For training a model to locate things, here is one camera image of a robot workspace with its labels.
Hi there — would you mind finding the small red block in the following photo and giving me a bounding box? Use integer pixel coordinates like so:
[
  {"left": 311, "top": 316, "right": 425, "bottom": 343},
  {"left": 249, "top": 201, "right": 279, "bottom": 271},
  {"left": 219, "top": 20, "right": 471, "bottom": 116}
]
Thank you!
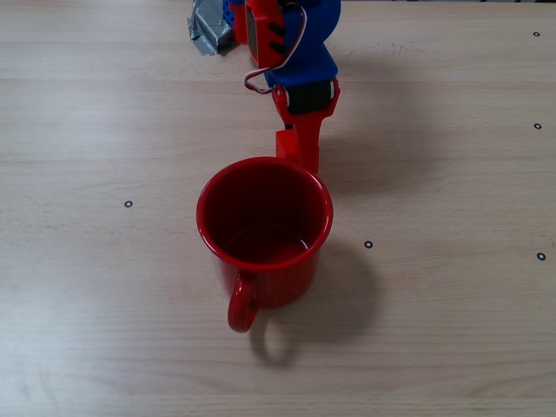
[{"left": 275, "top": 129, "right": 301, "bottom": 164}]

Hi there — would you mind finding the red enamel mug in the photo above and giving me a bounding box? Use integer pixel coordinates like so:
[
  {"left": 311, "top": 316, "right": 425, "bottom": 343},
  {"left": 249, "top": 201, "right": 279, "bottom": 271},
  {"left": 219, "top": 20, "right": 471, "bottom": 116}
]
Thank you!
[{"left": 195, "top": 156, "right": 334, "bottom": 334}]

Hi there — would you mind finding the grey taped table clamp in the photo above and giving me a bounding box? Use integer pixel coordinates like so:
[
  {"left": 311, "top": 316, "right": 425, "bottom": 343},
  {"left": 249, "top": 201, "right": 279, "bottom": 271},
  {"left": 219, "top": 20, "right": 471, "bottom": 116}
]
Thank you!
[{"left": 187, "top": 0, "right": 235, "bottom": 56}]

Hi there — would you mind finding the red white black servo cable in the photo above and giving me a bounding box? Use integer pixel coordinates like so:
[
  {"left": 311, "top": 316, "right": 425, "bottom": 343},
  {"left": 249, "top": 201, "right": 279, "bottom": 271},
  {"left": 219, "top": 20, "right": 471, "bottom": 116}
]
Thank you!
[{"left": 244, "top": 3, "right": 309, "bottom": 95}]

